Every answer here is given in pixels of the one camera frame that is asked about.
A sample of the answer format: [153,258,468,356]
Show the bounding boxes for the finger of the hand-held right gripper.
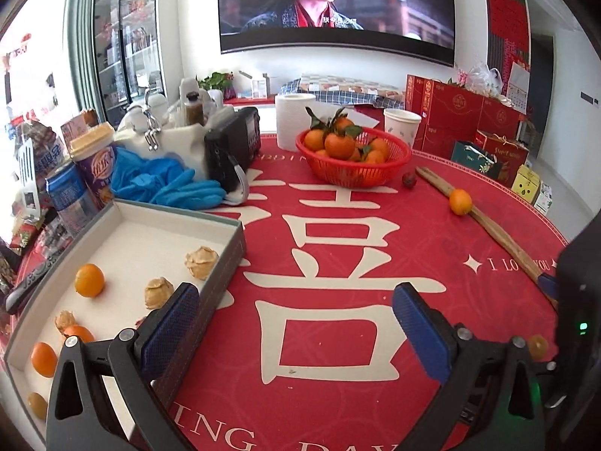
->
[536,272,560,311]

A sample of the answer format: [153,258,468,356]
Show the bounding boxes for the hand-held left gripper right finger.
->
[392,283,548,451]

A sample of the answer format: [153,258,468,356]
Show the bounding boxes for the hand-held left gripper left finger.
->
[45,283,201,451]

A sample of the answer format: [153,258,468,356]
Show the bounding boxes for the small golden fruit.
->
[527,333,550,359]
[27,392,49,421]

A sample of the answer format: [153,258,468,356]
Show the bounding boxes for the grey box tray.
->
[4,198,248,437]

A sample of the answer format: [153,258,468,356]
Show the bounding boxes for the oval orange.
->
[74,263,105,298]

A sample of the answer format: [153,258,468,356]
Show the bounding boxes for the small husked physalis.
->
[55,310,79,335]

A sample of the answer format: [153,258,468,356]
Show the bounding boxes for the round orange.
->
[449,188,473,216]

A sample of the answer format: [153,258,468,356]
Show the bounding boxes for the small tangerine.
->
[30,342,58,378]

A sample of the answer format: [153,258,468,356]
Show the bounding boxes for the long wooden stick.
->
[415,166,560,302]

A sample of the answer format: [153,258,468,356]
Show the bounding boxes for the white printed box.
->
[533,182,555,213]

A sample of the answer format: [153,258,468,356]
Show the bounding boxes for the red round printed table mat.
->
[155,134,571,451]

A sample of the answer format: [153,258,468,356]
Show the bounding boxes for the yellow cardboard box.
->
[511,165,542,206]

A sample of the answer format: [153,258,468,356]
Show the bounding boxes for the dark green gift bag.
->
[451,141,512,188]

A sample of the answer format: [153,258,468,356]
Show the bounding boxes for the blue rubber gloves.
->
[110,147,229,210]

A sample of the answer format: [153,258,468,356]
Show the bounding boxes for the blue drink can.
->
[45,162,98,236]

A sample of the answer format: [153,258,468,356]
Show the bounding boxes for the red gift box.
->
[478,98,527,138]
[354,106,388,127]
[413,122,475,155]
[405,74,429,125]
[419,79,485,129]

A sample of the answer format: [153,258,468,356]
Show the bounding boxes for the red plastic basket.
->
[295,127,413,188]

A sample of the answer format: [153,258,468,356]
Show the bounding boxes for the purple milk tea cup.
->
[69,121,117,210]

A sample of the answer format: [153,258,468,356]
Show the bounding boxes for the white handbag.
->
[114,89,236,184]

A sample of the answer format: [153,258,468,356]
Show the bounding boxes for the black portable radio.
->
[204,106,262,206]

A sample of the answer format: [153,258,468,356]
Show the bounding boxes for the pile of leafy tangerines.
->
[303,107,391,166]

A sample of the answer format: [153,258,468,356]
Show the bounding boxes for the white printed paper cup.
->
[383,108,422,151]

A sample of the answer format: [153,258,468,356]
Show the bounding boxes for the clear plastic bag with flowers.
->
[447,62,507,100]

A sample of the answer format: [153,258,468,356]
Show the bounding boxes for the brown bottle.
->
[184,91,204,126]

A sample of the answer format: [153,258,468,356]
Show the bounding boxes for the blue white snack bag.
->
[12,122,66,212]

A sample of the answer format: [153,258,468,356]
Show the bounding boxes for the orange snack packet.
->
[60,109,98,141]

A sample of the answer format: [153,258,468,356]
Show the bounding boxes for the white toilet paper roll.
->
[274,93,319,152]

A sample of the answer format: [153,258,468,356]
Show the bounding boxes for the white bottle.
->
[179,77,202,104]

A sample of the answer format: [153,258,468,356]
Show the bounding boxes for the green potted plant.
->
[197,71,236,100]

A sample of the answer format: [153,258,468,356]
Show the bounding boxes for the blue checked cloth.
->
[281,73,408,110]

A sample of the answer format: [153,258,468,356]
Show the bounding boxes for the glass display cabinet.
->
[91,0,165,118]

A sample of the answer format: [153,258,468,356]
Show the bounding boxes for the red box with gold handle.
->
[473,130,530,184]

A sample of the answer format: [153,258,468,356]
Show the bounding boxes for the dark handle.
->
[5,270,50,315]

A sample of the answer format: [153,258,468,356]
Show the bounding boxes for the wall calendar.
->
[507,62,531,114]

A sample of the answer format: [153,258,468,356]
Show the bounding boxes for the red wall hanging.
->
[483,0,532,64]

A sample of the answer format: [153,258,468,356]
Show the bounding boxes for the wall television screen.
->
[218,0,457,67]

